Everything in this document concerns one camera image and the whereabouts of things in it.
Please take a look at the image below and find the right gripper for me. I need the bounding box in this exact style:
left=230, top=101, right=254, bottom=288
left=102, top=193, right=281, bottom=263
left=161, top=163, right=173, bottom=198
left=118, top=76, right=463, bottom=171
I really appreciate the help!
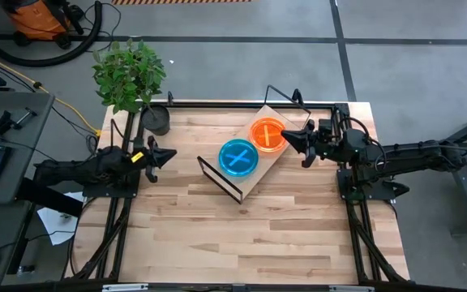
left=281, top=118, right=342, bottom=169

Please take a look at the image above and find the yellow extension cable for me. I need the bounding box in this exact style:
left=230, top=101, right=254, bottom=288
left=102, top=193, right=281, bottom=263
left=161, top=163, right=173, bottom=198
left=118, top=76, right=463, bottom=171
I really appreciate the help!
left=0, top=45, right=103, bottom=137

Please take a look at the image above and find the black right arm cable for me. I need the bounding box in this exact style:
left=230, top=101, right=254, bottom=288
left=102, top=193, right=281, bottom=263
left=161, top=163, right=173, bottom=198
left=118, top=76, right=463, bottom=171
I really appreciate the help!
left=336, top=116, right=383, bottom=174

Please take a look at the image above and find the black aluminium table frame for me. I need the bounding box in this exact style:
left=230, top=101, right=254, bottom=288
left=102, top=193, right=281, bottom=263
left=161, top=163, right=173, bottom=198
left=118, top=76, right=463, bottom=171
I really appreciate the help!
left=61, top=100, right=411, bottom=292

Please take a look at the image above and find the black hand tool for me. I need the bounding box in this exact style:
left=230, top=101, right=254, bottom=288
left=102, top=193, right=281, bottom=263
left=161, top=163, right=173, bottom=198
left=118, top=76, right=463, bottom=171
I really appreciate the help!
left=0, top=106, right=39, bottom=138

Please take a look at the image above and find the orange shop vacuum with hose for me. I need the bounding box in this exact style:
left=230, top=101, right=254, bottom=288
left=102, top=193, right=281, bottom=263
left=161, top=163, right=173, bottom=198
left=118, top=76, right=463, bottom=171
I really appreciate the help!
left=0, top=0, right=104, bottom=68

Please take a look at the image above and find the green leafy plant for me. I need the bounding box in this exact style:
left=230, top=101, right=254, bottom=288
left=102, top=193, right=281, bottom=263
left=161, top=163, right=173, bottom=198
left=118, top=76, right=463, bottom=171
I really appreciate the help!
left=91, top=37, right=168, bottom=115

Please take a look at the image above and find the grey desk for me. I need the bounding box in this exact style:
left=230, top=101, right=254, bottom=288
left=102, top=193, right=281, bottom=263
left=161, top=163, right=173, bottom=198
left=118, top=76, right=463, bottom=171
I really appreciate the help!
left=0, top=89, right=56, bottom=205

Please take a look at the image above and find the silver metal bracket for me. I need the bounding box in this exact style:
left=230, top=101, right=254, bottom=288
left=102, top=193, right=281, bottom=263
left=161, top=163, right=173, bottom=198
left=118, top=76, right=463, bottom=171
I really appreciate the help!
left=101, top=283, right=149, bottom=292
left=328, top=285, right=375, bottom=292

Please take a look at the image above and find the white paper sheet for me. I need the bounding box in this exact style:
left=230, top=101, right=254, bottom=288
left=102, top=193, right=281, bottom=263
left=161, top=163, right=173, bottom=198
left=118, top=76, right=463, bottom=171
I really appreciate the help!
left=36, top=190, right=85, bottom=247

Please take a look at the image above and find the wooden shelf with black frame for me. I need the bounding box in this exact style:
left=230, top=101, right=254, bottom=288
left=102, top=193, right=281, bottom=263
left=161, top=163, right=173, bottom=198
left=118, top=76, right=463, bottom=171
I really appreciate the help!
left=195, top=84, right=312, bottom=204

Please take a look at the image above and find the black plant pot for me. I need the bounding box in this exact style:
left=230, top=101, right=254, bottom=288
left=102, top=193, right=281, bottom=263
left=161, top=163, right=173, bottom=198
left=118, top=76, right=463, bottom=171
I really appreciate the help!
left=140, top=104, right=171, bottom=136

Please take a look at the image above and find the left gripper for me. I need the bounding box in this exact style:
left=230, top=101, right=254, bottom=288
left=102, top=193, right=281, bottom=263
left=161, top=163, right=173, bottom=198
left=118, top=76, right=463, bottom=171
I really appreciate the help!
left=130, top=135, right=178, bottom=184

